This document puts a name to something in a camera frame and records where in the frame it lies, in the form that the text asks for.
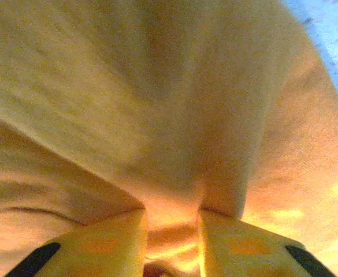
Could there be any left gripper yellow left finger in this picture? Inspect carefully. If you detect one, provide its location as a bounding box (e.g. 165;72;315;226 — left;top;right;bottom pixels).
8;209;148;277

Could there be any orange t-shirt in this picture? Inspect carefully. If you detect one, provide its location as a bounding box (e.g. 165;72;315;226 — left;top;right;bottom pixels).
0;0;338;277

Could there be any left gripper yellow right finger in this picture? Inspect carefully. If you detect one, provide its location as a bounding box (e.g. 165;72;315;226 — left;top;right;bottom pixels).
198;209;337;277

